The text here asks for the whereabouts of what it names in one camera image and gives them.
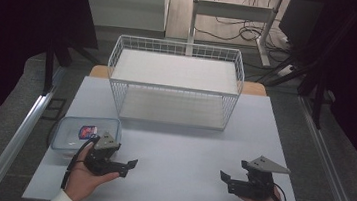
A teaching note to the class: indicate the blue and red snack packet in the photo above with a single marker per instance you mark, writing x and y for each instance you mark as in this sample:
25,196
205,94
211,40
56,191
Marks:
87,132

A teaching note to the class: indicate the aluminium rail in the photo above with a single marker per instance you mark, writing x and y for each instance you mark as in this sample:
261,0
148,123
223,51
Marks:
14,145
328,166

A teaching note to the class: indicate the white power strip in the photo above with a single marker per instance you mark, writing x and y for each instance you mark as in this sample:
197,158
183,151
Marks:
285,70

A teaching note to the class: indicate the person's left hand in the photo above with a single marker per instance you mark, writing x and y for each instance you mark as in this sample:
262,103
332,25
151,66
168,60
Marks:
86,178

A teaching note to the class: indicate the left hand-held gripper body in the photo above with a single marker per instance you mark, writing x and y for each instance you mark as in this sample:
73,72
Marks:
101,154

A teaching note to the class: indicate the wooden table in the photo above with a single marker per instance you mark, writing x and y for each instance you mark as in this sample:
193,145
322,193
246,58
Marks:
254,88

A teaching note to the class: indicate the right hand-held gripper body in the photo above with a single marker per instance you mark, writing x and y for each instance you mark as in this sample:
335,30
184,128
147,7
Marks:
257,180

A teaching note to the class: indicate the black stand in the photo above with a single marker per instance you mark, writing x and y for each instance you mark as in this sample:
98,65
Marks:
318,91
53,57

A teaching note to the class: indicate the white cabinet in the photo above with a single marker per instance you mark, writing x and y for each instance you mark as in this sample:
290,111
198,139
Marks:
126,4

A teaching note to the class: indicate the clear plastic container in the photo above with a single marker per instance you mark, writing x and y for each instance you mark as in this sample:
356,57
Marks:
78,136

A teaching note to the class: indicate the white metal desk frame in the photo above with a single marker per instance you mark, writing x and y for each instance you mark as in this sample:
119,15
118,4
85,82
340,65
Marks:
231,22

